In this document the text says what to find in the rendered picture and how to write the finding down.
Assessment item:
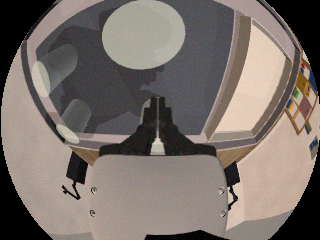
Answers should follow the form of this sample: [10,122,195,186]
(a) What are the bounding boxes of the clear glass jar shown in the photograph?
[32,44,78,97]
[139,97,177,153]
[102,0,185,70]
[56,99,91,144]

